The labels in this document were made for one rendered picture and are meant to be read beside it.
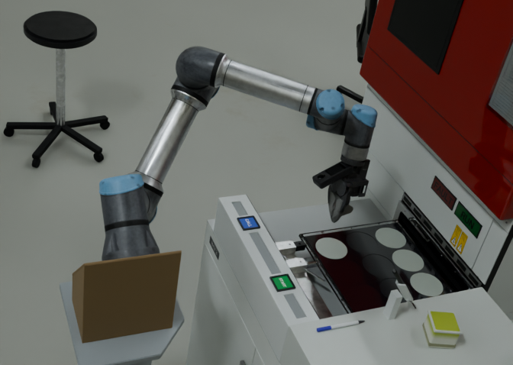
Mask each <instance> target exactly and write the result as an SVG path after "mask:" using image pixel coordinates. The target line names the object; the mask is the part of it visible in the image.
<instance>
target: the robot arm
mask: <svg viewBox="0 0 513 365"><path fill-rule="evenodd" d="M176 74H177V77H176V80H175V82H174V83H173V86H172V88H171V89H170V92H171V96H172V100H171V101H170V103H169V105H168V107H167V109H166V111H165V113H164V115H163V117H162V119H161V121H160V123H159V125H158V127H157V129H156V131H155V133H154V135H153V136H152V138H151V140H150V142H149V144H148V146H147V149H146V150H145V152H144V155H143V156H142V158H141V160H140V162H139V164H138V166H137V168H136V170H135V171H134V172H132V173H129V174H127V175H123V176H114V177H110V178H107V179H103V180H101V181H100V183H99V194H100V196H101V203H102V214H103V220H104V226H105V243H104V247H103V252H102V261H104V260H115V259H121V258H126V257H137V256H143V255H149V254H160V249H159V247H158V245H157V243H156V241H155V239H154V237H153V235H152V233H151V231H150V226H149V224H150V223H151V222H152V221H153V219H154V218H155V216H156V213H157V205H158V203H159V201H160V199H161V197H162V195H163V193H164V191H163V187H162V184H163V181H164V179H165V178H166V175H167V173H168V172H169V169H170V167H171V166H172V164H173V161H174V160H175V158H176V155H177V153H178V152H179V149H180V147H181V146H182V143H183V141H184V140H185V138H186V135H187V134H188V132H189V129H190V127H191V126H192V123H193V121H194V120H195V117H196V115H197V114H198V112H199V111H201V110H204V109H206V108H207V106H208V103H209V102H210V100H211V99H212V98H213V97H215V95H216V94H217V93H218V90H219V88H220V86H224V87H227V88H229V89H233V90H236V91H238V92H242V93H245V94H248V95H252V96H254V97H257V98H259V99H263V100H266V101H268V102H272V103H275V104H277V105H281V106H284V107H287V108H290V109H293V110H296V111H300V112H302V113H305V114H307V115H308V117H307V121H306V126H307V127H308V128H313V129H315V130H316V131H325V132H329V133H332V134H339V135H343V136H345V138H344V145H343V148H342V151H341V153H342V154H341V157H340V160H341V161H340V162H339V163H337V164H335V165H333V166H331V167H329V168H327V169H326V170H324V171H322V172H320V173H318V174H316V175H314V176H313V177H312V179H313V183H314V184H315V185H317V186H318V187H319V188H320V189H323V188H325V187H326V186H329V188H328V193H327V200H328V207H329V212H330V217H331V221H332V222H333V223H335V222H337V221H338V220H339V219H340V217H341V216H343V215H347V214H350V213H351V212H352V211H353V207H352V206H351V205H349V203H350V197H351V196H352V197H356V196H358V197H365V194H366V189H367V186H368V183H369V180H367V179H366V174H367V171H368V168H369V162H370V160H369V159H367V154H368V152H369V146H370V142H371V140H372V136H373V131H374V127H375V126H376V119H377V111H376V110H375V109H374V108H372V107H370V106H368V105H360V104H357V105H354V106H353V107H352V109H351V110H346V109H345V104H344V97H343V96H342V95H341V93H340V92H338V91H337V90H335V89H326V90H321V89H317V88H315V87H312V86H308V85H306V84H303V83H300V82H296V81H294V80H291V79H287V78H285V77H282V76H278V75H276V74H273V73H269V72H267V71H264V70H261V69H257V68H254V67H252V66H248V65H245V64H242V63H238V62H236V61H233V60H230V59H229V57H228V55H227V54H225V53H221V52H218V51H216V50H212V49H209V48H206V47H189V48H187V49H185V50H184V51H183V52H181V54H180V55H179V57H178V59H177V61H176ZM364 186H366V188H365V192H364V193H363V189H364Z"/></svg>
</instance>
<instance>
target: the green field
mask: <svg viewBox="0 0 513 365"><path fill-rule="evenodd" d="M455 214H456V215H457V216H458V217H459V219H460V220H461V221H462V222H463V223H464V224H465V225H466V226H467V227H468V229H470V230H471V232H472V233H473V234H474V235H475V236H476V235H477V234H478V232H479V229H480V227H481V226H480V225H479V224H478V223H477V222H476V221H475V220H474V219H473V217H472V216H471V215H470V214H469V213H468V212H467V211H466V210H465V209H464V208H463V206H462V205H461V204H460V203H459V205H458V206H457V210H456V212H455Z"/></svg>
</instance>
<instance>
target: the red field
mask: <svg viewBox="0 0 513 365"><path fill-rule="evenodd" d="M431 188H432V189H433V190H434V191H435V192H436V193H437V194H438V195H439V196H440V197H441V198H442V199H443V200H444V202H445V203H446V204H447V205H448V206H449V207H450V208H452V206H453V203H454V200H455V198H454V197H453V196H452V195H451V194H450V193H449V192H448V191H447V190H446V189H445V187H444V186H443V185H442V184H441V183H440V182H439V181H438V180H437V179H436V177H435V179H434V183H433V185H432V187H431Z"/></svg>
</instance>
